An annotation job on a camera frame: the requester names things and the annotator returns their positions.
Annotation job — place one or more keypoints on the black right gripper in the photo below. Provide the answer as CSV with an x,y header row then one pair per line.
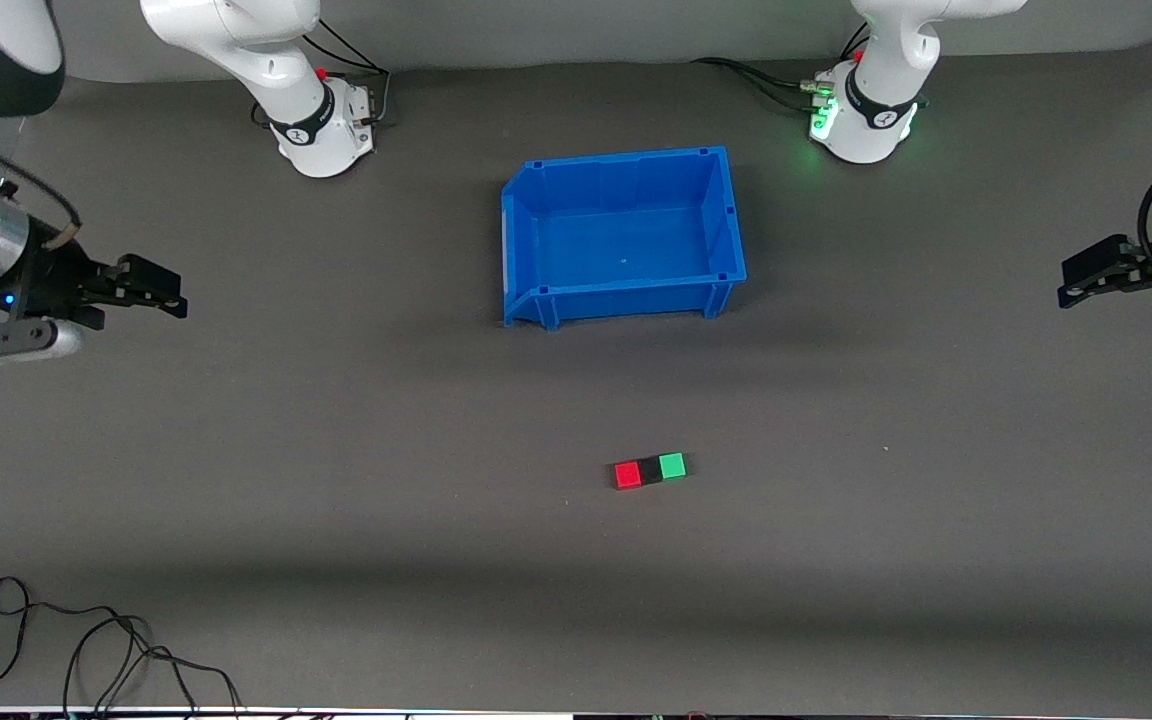
x,y
44,278

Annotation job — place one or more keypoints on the small green cube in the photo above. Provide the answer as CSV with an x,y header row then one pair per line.
x,y
672,465

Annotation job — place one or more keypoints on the small red cube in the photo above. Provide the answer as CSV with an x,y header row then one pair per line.
x,y
627,475

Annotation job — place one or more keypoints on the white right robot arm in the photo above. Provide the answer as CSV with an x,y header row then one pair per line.
x,y
276,60

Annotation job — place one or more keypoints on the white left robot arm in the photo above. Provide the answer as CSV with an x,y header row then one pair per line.
x,y
881,90

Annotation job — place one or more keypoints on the small black cube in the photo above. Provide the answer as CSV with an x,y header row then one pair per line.
x,y
651,471

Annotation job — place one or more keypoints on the blue plastic storage bin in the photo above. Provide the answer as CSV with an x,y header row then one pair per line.
x,y
626,240

